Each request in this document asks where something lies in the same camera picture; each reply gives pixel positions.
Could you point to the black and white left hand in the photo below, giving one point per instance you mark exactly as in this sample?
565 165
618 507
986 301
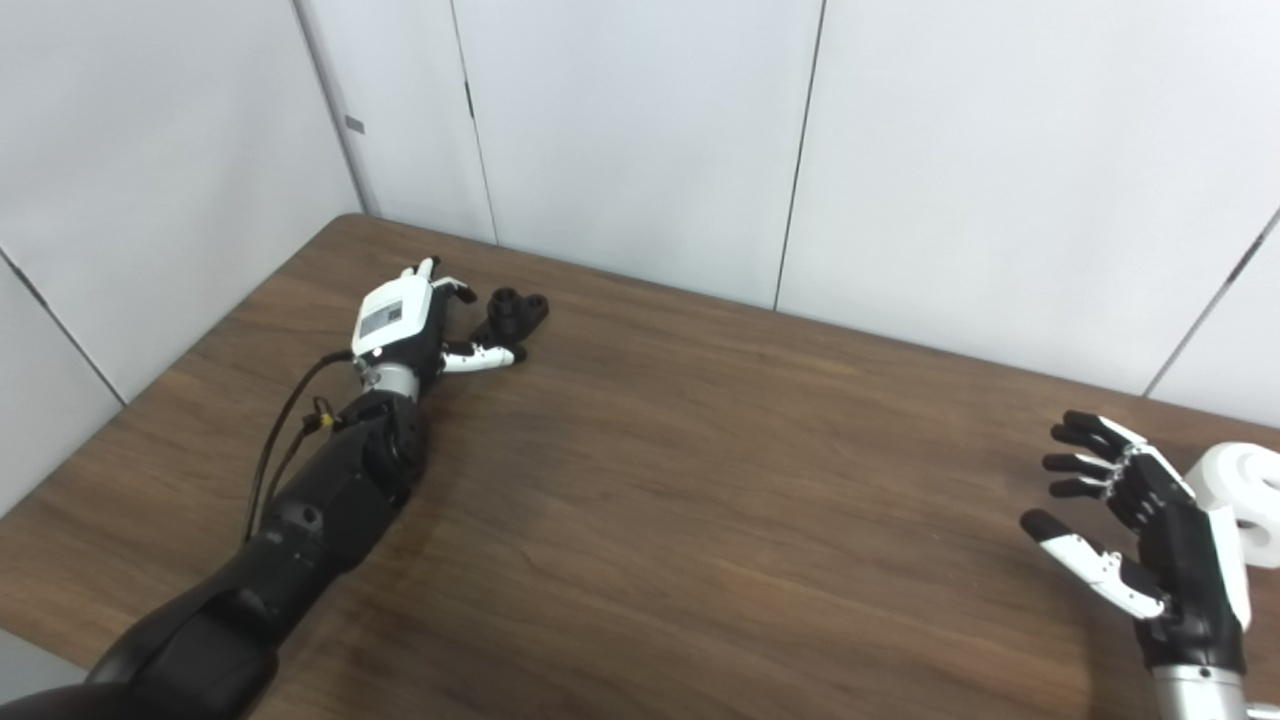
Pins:
392 312

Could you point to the black and white right hand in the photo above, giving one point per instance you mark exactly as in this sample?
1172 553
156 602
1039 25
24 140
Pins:
1185 570

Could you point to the round white plastic piece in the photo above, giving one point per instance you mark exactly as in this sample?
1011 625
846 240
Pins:
1240 475

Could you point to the black plastic holder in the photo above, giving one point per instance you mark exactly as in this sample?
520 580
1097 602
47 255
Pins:
512 315

